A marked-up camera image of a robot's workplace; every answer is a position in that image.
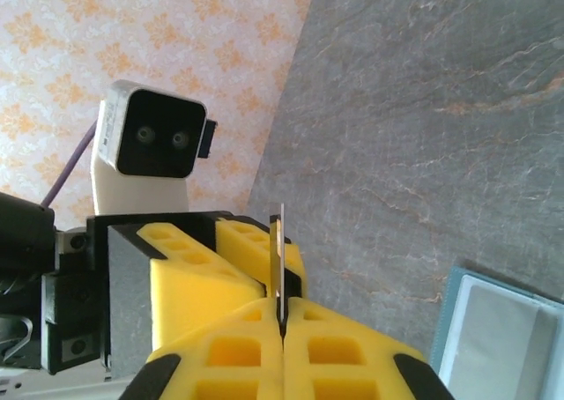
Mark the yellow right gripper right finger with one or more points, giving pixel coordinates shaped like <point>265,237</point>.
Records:
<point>295,351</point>

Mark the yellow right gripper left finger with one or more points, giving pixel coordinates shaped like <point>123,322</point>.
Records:
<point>269,351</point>

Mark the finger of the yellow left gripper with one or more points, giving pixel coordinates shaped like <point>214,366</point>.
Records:
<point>198,294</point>
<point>247,246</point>

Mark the silver thin plastic card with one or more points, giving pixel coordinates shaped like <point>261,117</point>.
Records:
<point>276,250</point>

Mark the blue card holder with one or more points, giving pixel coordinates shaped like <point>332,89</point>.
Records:
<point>506,338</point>

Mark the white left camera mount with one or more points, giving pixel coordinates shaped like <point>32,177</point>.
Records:
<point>141,195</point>

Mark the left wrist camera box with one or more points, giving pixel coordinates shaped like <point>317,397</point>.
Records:
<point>154,131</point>

